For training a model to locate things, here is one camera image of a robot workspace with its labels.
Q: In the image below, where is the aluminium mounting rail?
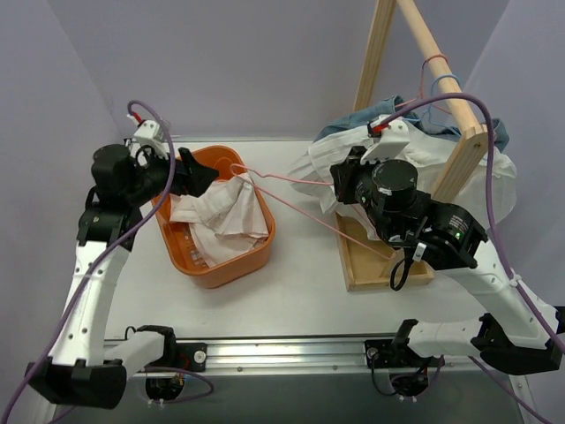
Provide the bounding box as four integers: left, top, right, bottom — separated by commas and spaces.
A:
52, 335, 513, 385

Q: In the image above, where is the blue wire hanger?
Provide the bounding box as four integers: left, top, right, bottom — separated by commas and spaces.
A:
421, 74, 463, 136

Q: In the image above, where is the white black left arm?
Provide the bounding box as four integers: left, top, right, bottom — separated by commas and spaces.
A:
26, 144, 219, 409

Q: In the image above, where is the pink wire hanger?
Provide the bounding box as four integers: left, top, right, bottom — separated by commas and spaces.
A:
230, 163, 398, 261
397, 53, 448, 108

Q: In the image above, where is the pink wire hanger rear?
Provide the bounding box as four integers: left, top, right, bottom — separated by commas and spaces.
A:
397, 53, 448, 108

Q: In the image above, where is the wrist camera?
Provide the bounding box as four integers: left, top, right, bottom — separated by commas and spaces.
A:
360, 115, 410, 165
127, 112, 170, 160

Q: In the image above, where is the orange plastic basket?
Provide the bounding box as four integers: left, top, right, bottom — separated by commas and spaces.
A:
155, 146, 275, 289

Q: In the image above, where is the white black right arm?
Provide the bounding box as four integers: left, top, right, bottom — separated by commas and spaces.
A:
330, 148, 564, 375

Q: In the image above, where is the white ruffled skirt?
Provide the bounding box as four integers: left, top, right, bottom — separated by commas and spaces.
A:
288, 119, 516, 240

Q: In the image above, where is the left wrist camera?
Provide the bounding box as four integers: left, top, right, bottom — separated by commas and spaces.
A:
127, 112, 170, 160

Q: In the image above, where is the pink wire hanger front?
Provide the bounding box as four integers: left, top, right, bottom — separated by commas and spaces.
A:
230, 163, 398, 261

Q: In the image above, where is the wooden clothes rack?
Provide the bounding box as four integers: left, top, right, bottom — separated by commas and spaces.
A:
334, 0, 489, 292

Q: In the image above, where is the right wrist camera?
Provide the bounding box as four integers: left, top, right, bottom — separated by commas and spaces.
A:
360, 115, 410, 165

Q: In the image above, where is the white pleated skirt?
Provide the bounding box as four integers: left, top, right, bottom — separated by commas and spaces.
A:
169, 172, 268, 267

